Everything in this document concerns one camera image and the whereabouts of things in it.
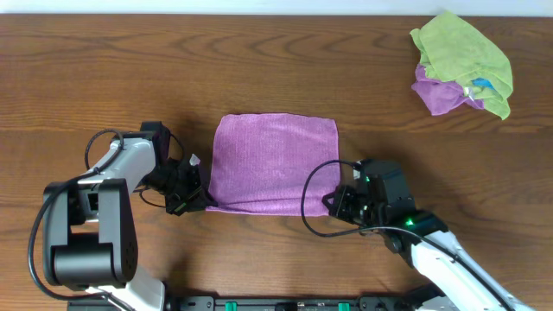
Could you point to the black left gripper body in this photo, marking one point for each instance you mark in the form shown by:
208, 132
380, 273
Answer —
185, 193

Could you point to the purple microfibre cloth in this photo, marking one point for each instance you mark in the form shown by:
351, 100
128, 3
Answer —
275, 164

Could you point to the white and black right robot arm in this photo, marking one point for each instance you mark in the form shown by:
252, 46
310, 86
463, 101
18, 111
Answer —
423, 241

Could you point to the blue cloth in pile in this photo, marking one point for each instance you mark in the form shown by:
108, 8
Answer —
483, 83

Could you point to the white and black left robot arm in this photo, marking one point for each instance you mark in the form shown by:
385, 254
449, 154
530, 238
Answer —
89, 240

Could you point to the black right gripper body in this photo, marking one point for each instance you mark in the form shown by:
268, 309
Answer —
355, 208

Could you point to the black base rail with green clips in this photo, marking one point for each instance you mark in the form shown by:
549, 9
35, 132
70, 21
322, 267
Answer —
364, 303

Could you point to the green microfibre cloth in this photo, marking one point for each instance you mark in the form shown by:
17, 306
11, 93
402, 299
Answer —
452, 49

